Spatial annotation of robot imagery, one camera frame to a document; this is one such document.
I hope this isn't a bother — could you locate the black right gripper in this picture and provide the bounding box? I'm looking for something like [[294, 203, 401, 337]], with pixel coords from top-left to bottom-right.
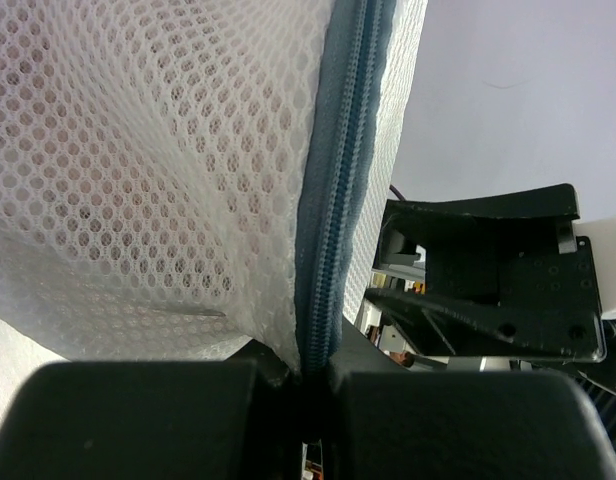
[[365, 183, 606, 363]]

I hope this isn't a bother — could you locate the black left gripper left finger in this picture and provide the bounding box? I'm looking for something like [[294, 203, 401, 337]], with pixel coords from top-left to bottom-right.
[[0, 361, 293, 479]]

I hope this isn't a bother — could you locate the blue-zipper white mesh laundry bag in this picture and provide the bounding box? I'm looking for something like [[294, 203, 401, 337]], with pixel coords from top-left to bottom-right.
[[0, 1, 426, 374]]

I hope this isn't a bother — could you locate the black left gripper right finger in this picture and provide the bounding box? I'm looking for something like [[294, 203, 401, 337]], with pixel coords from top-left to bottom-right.
[[306, 325, 616, 479]]

